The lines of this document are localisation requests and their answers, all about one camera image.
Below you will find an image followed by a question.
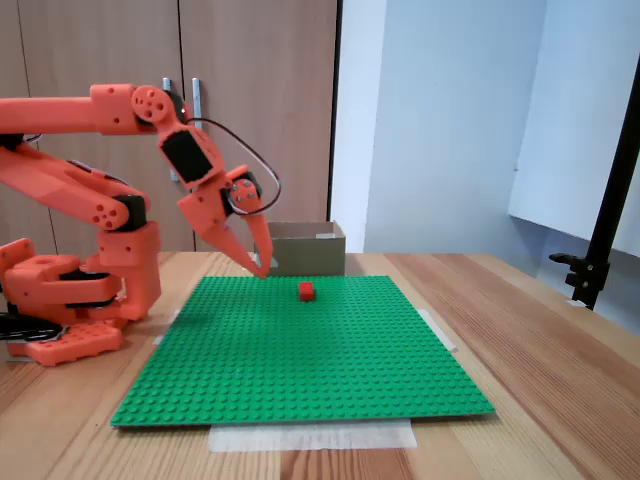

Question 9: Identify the cardboard box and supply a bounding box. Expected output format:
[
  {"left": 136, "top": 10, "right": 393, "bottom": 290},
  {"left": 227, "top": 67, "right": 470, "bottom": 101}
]
[{"left": 252, "top": 221, "right": 347, "bottom": 277}]

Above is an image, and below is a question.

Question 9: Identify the green lego baseplate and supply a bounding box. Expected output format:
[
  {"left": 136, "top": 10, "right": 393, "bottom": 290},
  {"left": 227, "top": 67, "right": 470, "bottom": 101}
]
[{"left": 109, "top": 274, "right": 497, "bottom": 430}]

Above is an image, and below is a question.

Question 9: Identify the wooden cabinet door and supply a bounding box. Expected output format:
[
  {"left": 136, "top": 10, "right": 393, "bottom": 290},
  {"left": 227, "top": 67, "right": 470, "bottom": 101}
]
[
  {"left": 178, "top": 0, "right": 339, "bottom": 254},
  {"left": 17, "top": 0, "right": 196, "bottom": 254},
  {"left": 0, "top": 0, "right": 56, "bottom": 254}
]

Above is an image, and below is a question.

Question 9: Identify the wide masking tape strip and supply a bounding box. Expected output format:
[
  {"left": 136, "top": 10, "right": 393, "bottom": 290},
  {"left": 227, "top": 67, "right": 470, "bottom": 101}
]
[{"left": 207, "top": 418, "right": 419, "bottom": 454}]

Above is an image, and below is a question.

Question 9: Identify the black clamp stand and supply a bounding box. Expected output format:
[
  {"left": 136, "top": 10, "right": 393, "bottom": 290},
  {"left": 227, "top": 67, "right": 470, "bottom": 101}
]
[{"left": 548, "top": 62, "right": 640, "bottom": 312}]

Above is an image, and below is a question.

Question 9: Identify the thin gripper servo cable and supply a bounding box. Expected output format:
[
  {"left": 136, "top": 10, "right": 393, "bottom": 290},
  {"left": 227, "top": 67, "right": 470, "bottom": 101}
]
[{"left": 182, "top": 117, "right": 282, "bottom": 219}]

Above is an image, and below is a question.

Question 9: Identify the black base cable bundle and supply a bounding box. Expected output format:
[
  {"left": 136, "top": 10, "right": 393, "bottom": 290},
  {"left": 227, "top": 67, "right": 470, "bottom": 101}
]
[{"left": 0, "top": 312, "right": 69, "bottom": 346}]

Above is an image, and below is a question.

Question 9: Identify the white wall board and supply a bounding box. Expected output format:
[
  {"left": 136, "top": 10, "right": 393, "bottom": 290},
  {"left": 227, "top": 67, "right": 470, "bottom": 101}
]
[{"left": 508, "top": 0, "right": 640, "bottom": 259}]

